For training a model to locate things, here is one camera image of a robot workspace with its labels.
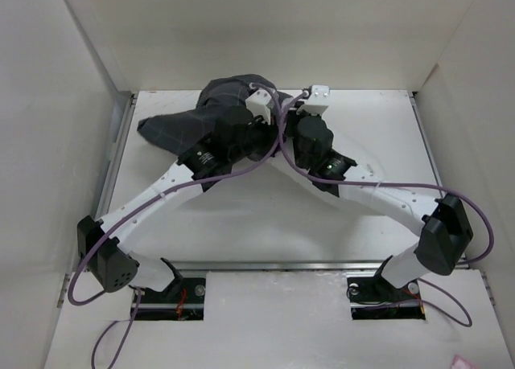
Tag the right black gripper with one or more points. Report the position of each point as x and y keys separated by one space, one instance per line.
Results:
x=293 y=117

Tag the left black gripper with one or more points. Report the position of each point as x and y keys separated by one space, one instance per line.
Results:
x=271 y=132

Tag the white pillow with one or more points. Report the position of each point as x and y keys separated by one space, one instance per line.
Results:
x=371 y=192

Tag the dark grey checked pillowcase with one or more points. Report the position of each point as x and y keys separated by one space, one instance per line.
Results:
x=178 y=132

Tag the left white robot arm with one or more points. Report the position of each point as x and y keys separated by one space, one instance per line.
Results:
x=106 y=245

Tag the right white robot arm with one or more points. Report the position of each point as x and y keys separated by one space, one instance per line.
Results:
x=441 y=225

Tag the pink object at corner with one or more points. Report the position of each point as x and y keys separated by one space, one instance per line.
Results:
x=460 y=362

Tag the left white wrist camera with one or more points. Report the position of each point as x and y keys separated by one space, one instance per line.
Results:
x=260 y=104

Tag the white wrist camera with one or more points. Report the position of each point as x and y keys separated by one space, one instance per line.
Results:
x=260 y=104
x=317 y=101

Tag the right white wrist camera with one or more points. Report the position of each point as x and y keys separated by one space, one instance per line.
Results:
x=317 y=101

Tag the aluminium right rail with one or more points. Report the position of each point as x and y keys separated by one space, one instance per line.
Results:
x=412 y=96

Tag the aluminium front rail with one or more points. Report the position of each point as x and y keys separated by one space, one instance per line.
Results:
x=361 y=265

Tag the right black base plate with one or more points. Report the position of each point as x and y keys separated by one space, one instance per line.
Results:
x=371 y=298

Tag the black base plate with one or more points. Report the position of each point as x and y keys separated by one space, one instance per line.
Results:
x=181 y=300
x=371 y=298

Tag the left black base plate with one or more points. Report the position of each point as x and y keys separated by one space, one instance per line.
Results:
x=181 y=300

